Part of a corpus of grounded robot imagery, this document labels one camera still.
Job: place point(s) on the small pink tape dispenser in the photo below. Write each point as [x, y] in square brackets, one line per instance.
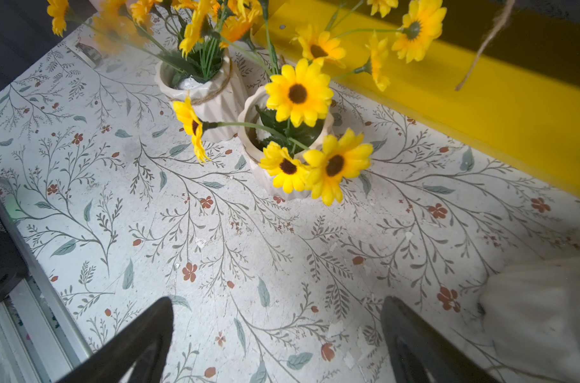
[88, 54]

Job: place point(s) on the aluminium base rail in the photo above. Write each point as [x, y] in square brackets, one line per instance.
[38, 341]

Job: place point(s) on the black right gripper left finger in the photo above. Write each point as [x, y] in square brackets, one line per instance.
[141, 349]

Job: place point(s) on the shelf sunflower pot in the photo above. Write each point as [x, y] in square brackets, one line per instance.
[298, 96]

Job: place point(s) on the yellow wooden shelf unit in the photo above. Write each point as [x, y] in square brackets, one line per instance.
[519, 101]

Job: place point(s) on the sunflower pot taken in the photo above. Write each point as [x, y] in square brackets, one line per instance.
[208, 91]
[532, 313]

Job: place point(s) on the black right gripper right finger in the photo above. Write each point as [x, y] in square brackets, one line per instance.
[419, 353]

